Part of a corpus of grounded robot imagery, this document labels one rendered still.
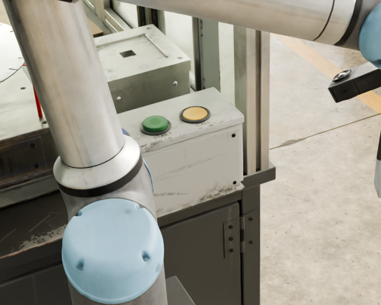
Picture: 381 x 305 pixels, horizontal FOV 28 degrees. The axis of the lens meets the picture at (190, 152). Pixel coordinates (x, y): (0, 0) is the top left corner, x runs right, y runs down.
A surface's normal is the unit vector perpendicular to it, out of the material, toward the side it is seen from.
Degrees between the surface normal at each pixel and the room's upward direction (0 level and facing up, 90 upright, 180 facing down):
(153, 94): 90
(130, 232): 7
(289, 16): 102
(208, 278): 90
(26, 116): 0
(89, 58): 83
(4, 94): 0
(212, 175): 90
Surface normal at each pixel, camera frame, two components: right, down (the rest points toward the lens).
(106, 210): -0.04, -0.74
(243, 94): -0.90, 0.28
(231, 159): 0.43, 0.49
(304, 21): 0.07, 0.72
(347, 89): -0.40, 0.50
